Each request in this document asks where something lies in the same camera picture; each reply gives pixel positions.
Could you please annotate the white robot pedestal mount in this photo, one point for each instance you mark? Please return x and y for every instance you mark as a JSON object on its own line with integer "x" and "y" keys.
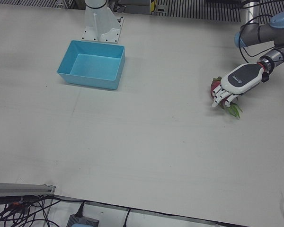
{"x": 101, "y": 23}

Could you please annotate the aluminium profile rail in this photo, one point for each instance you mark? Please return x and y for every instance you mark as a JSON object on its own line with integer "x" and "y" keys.
{"x": 19, "y": 188}

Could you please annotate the black power strip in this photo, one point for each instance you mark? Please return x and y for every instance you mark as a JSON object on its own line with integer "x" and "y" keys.
{"x": 4, "y": 200}

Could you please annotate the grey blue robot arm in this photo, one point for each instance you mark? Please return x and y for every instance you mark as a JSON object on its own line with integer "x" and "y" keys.
{"x": 262, "y": 33}

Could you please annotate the grey power adapter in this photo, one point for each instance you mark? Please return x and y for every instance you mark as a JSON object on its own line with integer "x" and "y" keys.
{"x": 85, "y": 221}

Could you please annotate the red green dragon fruit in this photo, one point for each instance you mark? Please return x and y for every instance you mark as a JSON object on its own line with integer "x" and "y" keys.
{"x": 212, "y": 88}

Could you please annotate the light blue plastic bin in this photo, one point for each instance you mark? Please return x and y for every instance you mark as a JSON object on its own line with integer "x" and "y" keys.
{"x": 94, "y": 66}

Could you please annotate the white grey robot hand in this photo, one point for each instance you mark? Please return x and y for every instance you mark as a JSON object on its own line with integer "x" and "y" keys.
{"x": 242, "y": 76}

